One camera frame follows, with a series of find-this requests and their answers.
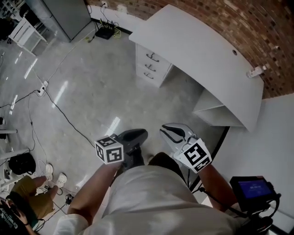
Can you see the black router with antennas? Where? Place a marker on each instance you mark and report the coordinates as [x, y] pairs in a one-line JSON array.
[[104, 34]]

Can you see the white desk drawer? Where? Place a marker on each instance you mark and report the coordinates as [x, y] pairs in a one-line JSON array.
[[158, 56], [158, 68], [156, 78]]

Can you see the white shelf rack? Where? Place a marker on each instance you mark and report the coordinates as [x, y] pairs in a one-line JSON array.
[[25, 34]]

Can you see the white wall socket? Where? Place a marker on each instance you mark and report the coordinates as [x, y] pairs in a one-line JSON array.
[[104, 4]]

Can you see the person's white shirt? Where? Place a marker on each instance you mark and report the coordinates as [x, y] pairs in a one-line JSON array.
[[151, 206]]

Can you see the black backpack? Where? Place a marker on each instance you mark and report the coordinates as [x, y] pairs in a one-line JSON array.
[[21, 164]]

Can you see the person's dark trousers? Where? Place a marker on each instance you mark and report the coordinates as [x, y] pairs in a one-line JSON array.
[[167, 164]]

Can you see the white power strip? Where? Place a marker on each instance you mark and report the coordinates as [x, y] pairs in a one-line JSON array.
[[43, 88]]

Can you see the white desk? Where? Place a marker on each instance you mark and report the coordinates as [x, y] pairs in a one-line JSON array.
[[197, 52]]

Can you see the person's left forearm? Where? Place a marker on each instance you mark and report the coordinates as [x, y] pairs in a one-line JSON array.
[[92, 192]]

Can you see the black monitor with screen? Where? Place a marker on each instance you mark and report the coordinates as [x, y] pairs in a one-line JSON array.
[[252, 190]]

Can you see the small black adapter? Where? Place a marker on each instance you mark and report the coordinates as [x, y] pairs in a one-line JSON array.
[[69, 199]]

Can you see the grey metal cabinet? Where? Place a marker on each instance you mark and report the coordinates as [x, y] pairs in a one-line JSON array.
[[66, 18]]

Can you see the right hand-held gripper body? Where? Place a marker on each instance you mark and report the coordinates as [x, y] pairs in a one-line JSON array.
[[197, 156]]

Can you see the person's right forearm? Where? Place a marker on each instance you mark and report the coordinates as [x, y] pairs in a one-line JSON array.
[[216, 186]]

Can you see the white table frame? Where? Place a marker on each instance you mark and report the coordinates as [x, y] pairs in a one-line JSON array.
[[9, 131]]

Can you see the white plastic bottle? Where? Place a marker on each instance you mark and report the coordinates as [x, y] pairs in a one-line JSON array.
[[255, 72]]

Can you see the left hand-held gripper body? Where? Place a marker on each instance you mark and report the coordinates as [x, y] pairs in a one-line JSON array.
[[110, 151]]

